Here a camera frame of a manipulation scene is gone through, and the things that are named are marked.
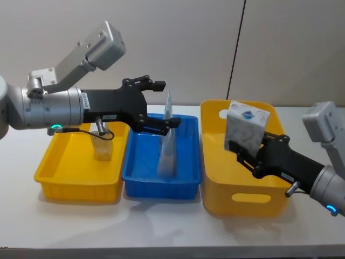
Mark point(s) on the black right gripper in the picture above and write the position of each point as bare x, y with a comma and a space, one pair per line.
285, 164

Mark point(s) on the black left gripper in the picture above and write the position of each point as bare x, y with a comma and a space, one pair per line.
116, 105

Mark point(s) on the white patterned tissue box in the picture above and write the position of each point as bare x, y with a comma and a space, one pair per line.
246, 126

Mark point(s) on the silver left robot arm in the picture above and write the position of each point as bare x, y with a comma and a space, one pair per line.
51, 108

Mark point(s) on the silvery blue standing pouch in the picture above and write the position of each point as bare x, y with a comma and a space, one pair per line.
167, 153

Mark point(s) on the blue plastic bin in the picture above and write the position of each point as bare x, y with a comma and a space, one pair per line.
143, 167

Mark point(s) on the clear plastic cup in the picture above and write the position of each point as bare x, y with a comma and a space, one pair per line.
103, 151

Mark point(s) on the shallow yellow plastic bin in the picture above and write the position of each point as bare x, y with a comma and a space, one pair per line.
70, 167

